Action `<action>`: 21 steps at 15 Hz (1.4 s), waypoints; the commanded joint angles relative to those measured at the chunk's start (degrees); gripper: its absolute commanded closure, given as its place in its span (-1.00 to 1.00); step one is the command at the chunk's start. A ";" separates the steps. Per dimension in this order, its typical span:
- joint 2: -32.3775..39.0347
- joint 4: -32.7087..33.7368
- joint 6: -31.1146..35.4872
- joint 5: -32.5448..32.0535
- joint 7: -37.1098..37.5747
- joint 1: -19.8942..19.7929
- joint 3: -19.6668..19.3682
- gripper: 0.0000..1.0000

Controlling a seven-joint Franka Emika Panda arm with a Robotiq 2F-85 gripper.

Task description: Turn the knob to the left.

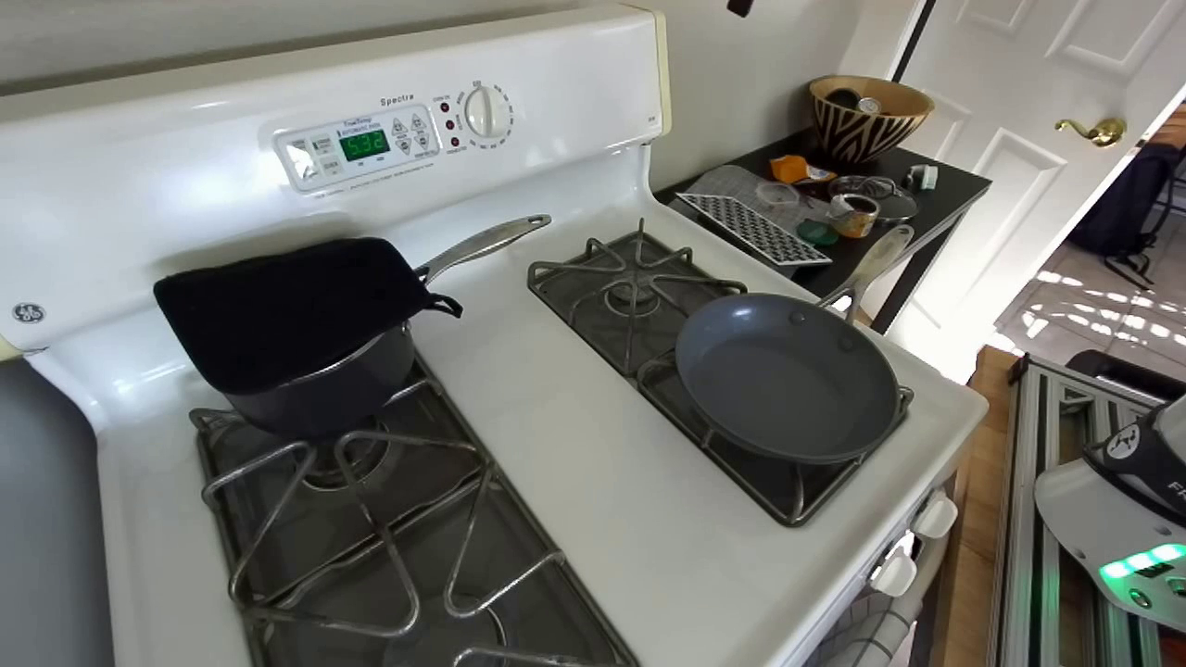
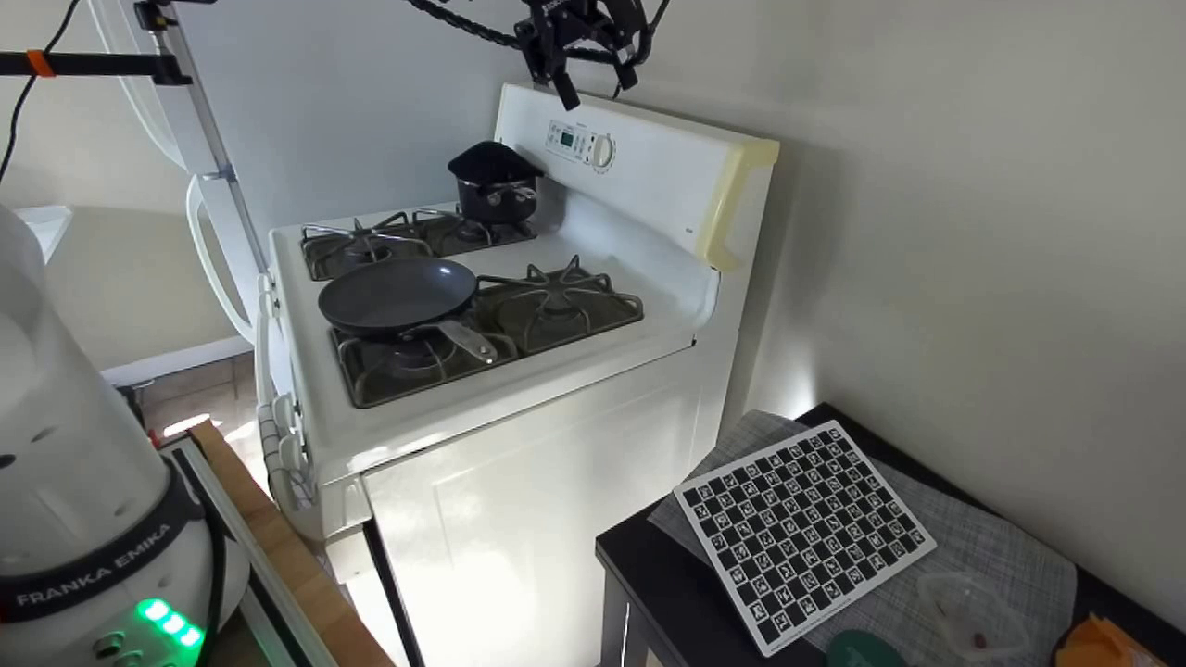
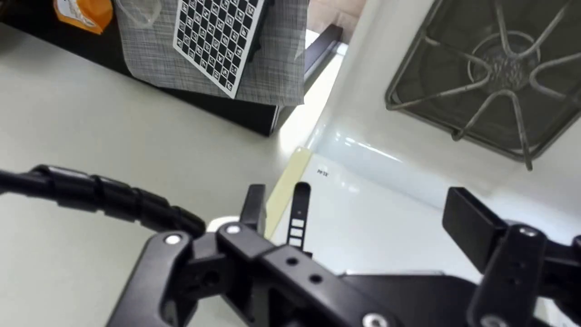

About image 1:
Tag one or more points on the white panel door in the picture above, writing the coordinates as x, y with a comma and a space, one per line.
1014, 208

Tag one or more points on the black side table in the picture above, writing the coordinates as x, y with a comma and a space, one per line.
950, 187

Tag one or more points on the black chair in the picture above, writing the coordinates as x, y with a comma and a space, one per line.
1118, 208

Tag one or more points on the black white checkerboard board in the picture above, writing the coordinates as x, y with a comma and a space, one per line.
755, 226

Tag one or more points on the grey nonstick frying pan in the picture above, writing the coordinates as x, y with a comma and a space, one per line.
781, 374

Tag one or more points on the woven patterned basket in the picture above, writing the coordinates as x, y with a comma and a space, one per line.
866, 137

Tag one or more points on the white gas stove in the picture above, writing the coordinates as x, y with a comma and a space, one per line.
595, 469

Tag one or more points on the wooden board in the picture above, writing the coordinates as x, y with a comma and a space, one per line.
982, 494

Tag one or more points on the small orange object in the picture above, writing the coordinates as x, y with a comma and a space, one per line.
792, 169

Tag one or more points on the white oven dial knob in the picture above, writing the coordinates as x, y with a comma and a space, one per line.
482, 111

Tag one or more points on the oven keypad green display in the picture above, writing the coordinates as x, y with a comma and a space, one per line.
310, 153

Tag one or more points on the small white box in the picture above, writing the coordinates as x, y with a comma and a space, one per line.
924, 175

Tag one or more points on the steel burner grate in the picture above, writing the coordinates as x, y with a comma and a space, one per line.
373, 435
595, 308

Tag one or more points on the aluminium frame rails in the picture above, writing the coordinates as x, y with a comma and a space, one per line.
1025, 519

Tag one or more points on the white burner control knob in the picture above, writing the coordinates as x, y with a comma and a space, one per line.
892, 571
936, 516

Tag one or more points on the small green object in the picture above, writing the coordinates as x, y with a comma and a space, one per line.
816, 230

